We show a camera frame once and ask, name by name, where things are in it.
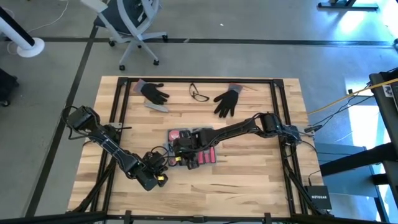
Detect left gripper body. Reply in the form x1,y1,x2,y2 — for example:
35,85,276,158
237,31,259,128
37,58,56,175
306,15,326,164
133,161,170,192

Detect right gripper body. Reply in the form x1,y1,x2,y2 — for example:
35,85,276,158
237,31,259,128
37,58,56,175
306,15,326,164
172,128,215,159

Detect grey plastic tool case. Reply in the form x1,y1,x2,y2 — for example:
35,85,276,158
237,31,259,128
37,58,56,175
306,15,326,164
167,126,219,169

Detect black-framed safety glasses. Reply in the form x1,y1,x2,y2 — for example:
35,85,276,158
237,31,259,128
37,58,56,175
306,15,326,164
188,82,210,103

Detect black work glove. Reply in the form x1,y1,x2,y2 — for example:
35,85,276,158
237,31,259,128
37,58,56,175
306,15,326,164
213,82,243,118
133,78,170,106

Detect light grey mesh office chair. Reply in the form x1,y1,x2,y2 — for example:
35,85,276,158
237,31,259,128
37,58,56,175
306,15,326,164
80,0,169,72

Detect black bag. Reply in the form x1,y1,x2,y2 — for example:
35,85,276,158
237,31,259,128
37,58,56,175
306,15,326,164
0,68,19,108

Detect black stand base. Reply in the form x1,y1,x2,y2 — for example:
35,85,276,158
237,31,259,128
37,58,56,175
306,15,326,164
317,0,380,12

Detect white tower fan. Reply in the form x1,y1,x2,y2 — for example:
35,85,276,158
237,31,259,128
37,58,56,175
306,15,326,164
0,6,45,58

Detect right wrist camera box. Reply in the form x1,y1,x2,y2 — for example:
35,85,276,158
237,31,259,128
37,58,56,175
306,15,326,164
175,136,195,155

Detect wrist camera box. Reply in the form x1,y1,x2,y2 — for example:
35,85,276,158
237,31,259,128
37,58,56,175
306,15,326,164
143,151,167,169
175,136,195,155

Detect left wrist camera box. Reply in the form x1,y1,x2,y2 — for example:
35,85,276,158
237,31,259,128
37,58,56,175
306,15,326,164
143,151,167,169

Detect black left camera cable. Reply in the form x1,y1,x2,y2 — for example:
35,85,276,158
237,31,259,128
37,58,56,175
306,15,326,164
150,144,171,160

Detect black metal table frame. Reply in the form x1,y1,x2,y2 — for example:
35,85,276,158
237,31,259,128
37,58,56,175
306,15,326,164
65,77,335,224

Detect black Netgear network switch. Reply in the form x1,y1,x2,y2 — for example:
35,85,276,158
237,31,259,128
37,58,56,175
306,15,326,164
303,185,333,211

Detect black workbench frame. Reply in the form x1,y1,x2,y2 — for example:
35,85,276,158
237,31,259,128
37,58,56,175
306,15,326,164
318,70,398,224

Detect yellow cable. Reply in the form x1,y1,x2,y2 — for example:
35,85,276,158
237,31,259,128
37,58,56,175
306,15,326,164
307,77,398,115

